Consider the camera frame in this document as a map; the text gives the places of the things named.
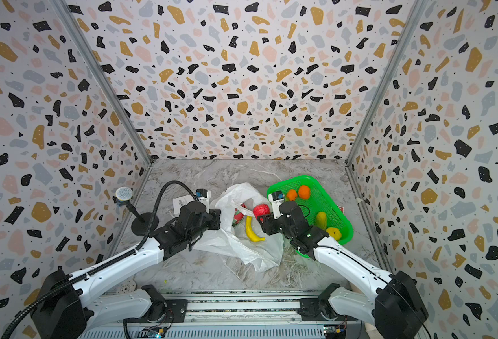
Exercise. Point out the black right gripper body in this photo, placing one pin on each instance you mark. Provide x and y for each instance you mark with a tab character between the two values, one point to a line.
268	224

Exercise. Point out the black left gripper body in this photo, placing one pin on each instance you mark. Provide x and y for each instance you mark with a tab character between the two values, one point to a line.
209	222

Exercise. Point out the red apple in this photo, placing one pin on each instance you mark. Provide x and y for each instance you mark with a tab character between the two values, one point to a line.
261	210

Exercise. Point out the green plastic basket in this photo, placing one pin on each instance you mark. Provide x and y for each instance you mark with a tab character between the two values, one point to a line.
320	201

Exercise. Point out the yellow banana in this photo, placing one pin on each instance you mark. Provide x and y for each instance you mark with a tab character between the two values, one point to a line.
250	233

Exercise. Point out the pink dragon fruit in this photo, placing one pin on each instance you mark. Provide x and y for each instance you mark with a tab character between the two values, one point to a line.
237	218

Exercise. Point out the white plastic bag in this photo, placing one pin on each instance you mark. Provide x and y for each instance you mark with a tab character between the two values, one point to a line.
232	241

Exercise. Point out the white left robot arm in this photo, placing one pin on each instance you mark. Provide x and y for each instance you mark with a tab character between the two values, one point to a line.
70	304

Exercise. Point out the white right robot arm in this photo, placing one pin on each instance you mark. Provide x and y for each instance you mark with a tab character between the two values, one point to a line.
388	301

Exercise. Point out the small orange fruit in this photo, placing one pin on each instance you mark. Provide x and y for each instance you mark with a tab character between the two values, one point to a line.
292	195

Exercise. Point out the large orange fruit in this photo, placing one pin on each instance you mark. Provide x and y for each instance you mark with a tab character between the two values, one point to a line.
304	192

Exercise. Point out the yellow lemon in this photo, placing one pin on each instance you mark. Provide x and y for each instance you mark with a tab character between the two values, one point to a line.
334	233

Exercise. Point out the microphone on black stand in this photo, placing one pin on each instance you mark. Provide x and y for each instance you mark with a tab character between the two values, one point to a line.
142	222

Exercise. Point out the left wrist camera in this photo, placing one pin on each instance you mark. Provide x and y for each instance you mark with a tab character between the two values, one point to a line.
204	197

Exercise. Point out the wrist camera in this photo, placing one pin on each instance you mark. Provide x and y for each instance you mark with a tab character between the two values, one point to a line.
276	199
204	197

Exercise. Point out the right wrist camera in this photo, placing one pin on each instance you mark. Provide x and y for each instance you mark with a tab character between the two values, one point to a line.
276	199

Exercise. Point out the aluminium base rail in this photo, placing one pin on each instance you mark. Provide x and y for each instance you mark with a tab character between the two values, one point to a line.
237	314

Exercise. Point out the aluminium left corner post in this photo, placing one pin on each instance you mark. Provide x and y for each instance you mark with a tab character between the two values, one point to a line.
63	12

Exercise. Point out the aluminium corner post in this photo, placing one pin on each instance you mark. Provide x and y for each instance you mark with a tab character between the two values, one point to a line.
403	41
63	12

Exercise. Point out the aluminium right corner post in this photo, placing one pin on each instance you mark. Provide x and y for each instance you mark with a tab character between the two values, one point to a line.
403	41

